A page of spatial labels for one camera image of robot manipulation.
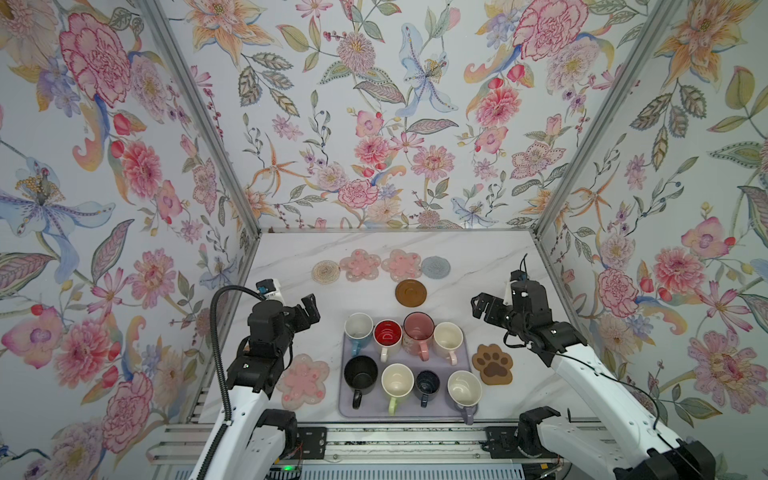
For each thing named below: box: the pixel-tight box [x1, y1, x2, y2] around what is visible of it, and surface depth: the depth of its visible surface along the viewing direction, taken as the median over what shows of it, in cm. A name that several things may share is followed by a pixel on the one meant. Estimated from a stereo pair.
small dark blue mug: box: [415, 370, 440, 408], surface depth 79 cm
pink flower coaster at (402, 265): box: [381, 249, 422, 282], surface depth 113 cm
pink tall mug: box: [402, 311, 435, 362], surface depth 86 cm
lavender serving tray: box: [339, 326, 471, 418], surface depth 80 cm
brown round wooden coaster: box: [395, 279, 427, 307], surface depth 105 cm
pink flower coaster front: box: [276, 353, 330, 410], surface depth 86 cm
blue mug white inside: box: [344, 312, 374, 357], surface depth 87 cm
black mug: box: [344, 355, 378, 410], surface depth 79 cm
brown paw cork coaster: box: [472, 344, 513, 385], surface depth 88 cm
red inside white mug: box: [373, 319, 403, 363], surface depth 88 cm
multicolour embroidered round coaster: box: [311, 260, 341, 285], surface depth 110 cm
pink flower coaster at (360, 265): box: [340, 249, 381, 282], surface depth 112 cm
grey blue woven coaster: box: [421, 256, 451, 279], surface depth 112 cm
